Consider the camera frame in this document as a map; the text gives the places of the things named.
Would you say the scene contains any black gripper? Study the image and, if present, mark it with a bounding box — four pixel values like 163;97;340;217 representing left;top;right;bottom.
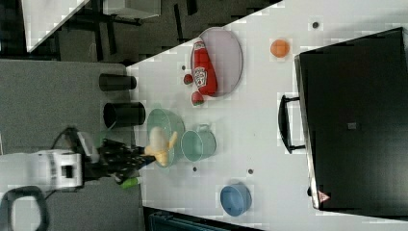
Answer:
83;139;156;184

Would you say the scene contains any yellow plush peeled banana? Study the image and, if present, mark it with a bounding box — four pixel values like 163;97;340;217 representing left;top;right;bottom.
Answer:
144;126;178;167

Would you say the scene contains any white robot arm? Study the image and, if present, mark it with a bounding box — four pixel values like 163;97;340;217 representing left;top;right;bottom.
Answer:
1;140;155;193

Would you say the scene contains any green mug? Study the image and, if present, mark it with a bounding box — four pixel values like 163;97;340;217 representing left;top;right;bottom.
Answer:
181;124;217;162

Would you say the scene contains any green marker tube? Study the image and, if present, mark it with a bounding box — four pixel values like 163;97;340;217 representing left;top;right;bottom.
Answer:
120;177;142;189

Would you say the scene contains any green perforated colander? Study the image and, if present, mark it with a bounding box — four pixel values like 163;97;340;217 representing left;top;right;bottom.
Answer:
147;108;185;168

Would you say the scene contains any black cylinder lower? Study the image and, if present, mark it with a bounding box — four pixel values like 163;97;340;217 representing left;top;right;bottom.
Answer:
103;102;146;128

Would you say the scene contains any black cylinder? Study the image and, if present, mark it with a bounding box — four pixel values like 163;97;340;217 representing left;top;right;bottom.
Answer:
99;73;137;91
103;102;146;128

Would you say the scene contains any black cylinder upper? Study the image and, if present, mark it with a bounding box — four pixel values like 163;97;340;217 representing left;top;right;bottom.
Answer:
99;73;137;91

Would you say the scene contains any large plush strawberry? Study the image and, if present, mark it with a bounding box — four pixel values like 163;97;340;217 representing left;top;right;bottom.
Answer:
191;91;204;106

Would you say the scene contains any small plush strawberry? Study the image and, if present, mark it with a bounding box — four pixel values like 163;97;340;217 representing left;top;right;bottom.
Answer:
183;74;193;85

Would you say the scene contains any red plush ketchup bottle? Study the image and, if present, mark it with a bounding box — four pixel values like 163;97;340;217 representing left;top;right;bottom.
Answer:
192;38;217;95

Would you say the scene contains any blue bowl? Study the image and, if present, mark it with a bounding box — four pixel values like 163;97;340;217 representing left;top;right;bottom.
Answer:
220;184;252;217

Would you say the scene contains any pink oval plate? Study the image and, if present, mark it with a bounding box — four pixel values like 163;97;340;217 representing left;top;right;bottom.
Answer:
192;27;243;97

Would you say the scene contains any white side table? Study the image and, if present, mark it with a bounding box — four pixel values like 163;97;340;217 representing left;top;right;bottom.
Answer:
20;0;90;53

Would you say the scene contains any orange plush ball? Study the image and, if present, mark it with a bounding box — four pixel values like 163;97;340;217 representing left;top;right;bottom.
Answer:
270;39;290;58

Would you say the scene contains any black toaster oven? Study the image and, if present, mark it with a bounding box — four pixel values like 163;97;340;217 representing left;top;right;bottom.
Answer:
294;28;408;220

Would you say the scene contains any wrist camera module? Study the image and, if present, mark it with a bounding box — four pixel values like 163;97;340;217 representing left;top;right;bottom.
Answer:
77;132;99;164

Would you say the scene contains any black robot base ring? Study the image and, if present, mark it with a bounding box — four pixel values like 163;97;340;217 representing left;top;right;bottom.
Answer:
0;186;51;231

